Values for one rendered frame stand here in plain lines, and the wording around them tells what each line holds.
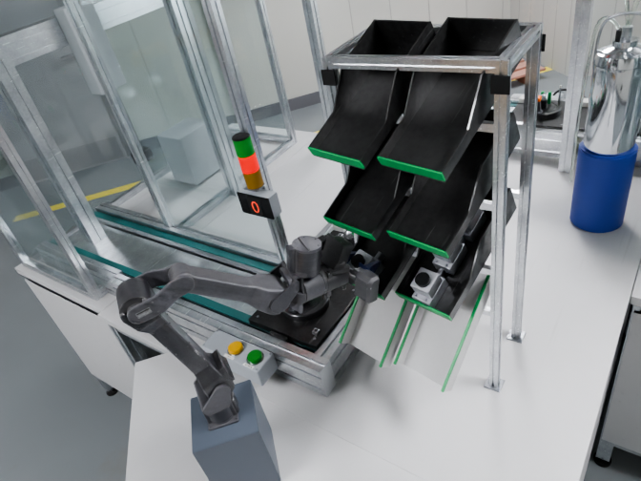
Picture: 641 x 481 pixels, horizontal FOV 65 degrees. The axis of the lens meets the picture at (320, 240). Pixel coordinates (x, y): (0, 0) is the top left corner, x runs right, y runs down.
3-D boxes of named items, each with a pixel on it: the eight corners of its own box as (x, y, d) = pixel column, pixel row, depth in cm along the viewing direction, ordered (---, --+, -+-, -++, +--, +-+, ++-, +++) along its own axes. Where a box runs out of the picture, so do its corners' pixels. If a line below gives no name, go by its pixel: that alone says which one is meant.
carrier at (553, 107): (565, 132, 197) (568, 101, 189) (503, 126, 210) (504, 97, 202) (580, 106, 211) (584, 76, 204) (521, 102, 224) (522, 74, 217)
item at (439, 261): (453, 276, 104) (444, 260, 99) (435, 268, 107) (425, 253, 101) (473, 242, 106) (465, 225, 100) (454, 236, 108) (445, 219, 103)
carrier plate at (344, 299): (318, 351, 131) (316, 345, 130) (249, 324, 144) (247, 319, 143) (363, 292, 145) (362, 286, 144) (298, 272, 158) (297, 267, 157)
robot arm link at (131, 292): (112, 313, 81) (146, 290, 81) (108, 288, 86) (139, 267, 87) (217, 407, 101) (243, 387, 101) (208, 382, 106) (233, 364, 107)
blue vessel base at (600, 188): (618, 238, 157) (633, 161, 141) (564, 227, 165) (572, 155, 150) (627, 210, 166) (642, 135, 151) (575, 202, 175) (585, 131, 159)
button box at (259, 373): (262, 386, 131) (257, 371, 128) (207, 360, 143) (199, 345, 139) (279, 367, 136) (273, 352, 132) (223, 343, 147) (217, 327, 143)
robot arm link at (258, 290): (124, 323, 82) (146, 268, 79) (118, 294, 88) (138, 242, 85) (277, 341, 98) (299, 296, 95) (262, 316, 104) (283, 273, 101)
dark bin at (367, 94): (364, 170, 89) (347, 143, 83) (313, 156, 97) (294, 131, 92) (443, 52, 95) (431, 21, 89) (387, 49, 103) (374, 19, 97)
